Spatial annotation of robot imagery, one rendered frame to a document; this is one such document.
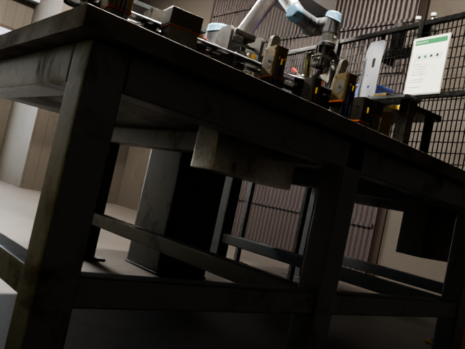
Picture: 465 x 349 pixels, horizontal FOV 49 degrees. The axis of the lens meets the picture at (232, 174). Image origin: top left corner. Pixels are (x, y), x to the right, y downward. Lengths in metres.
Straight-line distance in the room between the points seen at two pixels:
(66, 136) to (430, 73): 2.12
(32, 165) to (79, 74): 6.37
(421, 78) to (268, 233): 2.86
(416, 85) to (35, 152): 5.53
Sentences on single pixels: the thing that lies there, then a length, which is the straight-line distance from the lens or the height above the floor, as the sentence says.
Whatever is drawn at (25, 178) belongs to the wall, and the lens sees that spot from 7.31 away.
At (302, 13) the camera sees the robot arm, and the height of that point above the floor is 1.32.
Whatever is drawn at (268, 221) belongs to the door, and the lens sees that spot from 5.23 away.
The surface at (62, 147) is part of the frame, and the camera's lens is 0.96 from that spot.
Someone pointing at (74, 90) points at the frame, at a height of 0.56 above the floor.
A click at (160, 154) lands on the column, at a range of 2.65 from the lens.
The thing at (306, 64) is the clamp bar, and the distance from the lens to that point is 2.58.
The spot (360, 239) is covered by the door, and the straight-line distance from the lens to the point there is 4.52.
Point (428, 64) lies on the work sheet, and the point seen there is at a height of 1.30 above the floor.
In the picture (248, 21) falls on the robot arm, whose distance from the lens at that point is 2.84.
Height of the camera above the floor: 0.43
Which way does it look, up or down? 3 degrees up
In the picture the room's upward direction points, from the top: 12 degrees clockwise
